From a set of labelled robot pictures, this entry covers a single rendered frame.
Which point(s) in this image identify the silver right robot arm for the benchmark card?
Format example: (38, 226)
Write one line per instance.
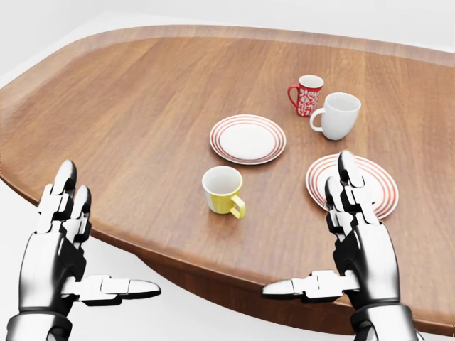
(385, 322)

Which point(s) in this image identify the yellow and white mug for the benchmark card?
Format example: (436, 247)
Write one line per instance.
(222, 190)

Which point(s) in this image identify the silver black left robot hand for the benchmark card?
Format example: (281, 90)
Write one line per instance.
(41, 263)

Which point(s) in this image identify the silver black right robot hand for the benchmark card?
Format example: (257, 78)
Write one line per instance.
(373, 263)

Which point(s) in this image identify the red patterned mug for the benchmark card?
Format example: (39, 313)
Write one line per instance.
(306, 95)

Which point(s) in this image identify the plain white mug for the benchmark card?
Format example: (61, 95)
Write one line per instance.
(337, 115)

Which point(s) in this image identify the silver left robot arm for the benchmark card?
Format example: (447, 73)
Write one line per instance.
(33, 327)

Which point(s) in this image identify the white plate with red rings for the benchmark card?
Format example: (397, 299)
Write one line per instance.
(247, 139)
(382, 184)

